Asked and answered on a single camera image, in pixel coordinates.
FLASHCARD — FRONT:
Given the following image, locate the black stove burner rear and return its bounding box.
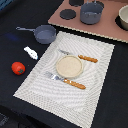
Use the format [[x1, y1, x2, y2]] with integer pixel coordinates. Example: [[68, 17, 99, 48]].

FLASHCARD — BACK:
[[69, 0, 84, 7]]

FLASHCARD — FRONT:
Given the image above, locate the fork with wooden handle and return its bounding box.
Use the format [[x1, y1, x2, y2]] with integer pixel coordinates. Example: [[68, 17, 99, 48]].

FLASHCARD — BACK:
[[45, 72, 86, 89]]

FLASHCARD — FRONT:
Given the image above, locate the grey cooking pot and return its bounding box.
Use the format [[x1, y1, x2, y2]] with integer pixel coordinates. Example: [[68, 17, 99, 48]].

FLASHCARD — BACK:
[[80, 1, 103, 25]]

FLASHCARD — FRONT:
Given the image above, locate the red toy sausage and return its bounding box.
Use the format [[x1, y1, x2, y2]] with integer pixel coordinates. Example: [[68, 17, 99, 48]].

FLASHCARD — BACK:
[[11, 62, 25, 75]]

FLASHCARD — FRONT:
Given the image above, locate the small grey frying pan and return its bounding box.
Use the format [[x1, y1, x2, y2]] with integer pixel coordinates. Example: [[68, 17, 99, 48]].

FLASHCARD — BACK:
[[15, 24, 57, 45]]

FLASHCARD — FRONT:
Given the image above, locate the knife with wooden handle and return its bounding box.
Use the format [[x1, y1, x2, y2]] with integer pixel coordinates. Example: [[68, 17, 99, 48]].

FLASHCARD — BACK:
[[58, 49, 98, 63]]

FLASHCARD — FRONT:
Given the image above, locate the woven beige placemat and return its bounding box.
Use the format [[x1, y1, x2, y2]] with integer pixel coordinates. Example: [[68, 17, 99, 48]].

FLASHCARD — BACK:
[[13, 30, 116, 128]]

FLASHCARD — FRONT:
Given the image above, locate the round beige plate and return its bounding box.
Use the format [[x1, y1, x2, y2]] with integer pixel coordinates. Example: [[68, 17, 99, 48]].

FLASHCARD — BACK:
[[56, 55, 83, 78]]

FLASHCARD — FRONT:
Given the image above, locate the cream bowl at right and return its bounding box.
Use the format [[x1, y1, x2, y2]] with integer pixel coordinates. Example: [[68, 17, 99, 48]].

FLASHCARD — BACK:
[[119, 5, 128, 30]]

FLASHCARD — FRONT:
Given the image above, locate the black stove burner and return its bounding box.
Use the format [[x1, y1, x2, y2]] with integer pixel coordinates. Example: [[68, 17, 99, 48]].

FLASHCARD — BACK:
[[69, 0, 84, 7], [60, 9, 76, 20]]

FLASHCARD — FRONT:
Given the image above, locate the pink toy stove top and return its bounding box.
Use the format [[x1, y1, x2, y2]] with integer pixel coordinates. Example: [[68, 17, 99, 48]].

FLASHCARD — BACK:
[[48, 0, 128, 43]]

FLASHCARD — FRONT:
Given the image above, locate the black stove burner front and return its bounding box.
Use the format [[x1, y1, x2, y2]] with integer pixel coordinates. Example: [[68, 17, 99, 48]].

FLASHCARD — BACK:
[[60, 9, 76, 20]]

